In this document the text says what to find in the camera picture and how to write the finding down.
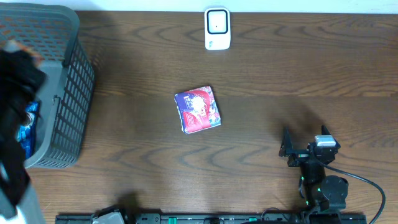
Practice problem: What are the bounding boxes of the blue Oreo cookie pack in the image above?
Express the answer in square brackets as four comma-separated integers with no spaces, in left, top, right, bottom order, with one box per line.
[16,101,39,159]

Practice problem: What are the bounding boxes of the orange Kleenex tissue pack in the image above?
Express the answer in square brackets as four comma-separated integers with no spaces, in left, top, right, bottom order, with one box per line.
[2,40,44,68]

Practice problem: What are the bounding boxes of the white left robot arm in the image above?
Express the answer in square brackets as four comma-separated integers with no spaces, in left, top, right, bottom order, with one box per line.
[1,50,46,220]

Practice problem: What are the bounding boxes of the grey plastic mesh basket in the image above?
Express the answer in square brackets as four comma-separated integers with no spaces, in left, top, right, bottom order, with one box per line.
[1,2,95,169]

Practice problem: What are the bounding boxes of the red purple tissue pack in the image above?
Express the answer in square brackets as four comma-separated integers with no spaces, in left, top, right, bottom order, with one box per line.
[174,86,221,134]

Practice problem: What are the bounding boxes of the black cable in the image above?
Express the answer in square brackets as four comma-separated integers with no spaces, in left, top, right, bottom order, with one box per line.
[317,158,387,224]

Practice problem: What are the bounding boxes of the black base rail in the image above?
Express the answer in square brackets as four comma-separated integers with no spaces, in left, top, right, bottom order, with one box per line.
[55,212,368,224]

